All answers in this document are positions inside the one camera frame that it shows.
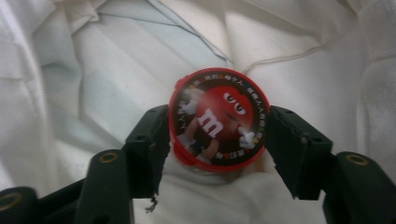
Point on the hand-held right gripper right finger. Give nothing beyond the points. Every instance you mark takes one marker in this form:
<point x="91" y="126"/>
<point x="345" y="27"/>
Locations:
<point x="299" y="149"/>

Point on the red round candy tin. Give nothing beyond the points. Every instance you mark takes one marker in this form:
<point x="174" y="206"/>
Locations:
<point x="219" y="121"/>

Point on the white tote bag coloured blotches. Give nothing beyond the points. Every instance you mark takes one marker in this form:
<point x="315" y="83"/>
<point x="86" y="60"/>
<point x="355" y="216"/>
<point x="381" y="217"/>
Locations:
<point x="93" y="77"/>

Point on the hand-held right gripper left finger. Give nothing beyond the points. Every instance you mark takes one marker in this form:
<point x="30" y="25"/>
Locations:
<point x="146" y="149"/>

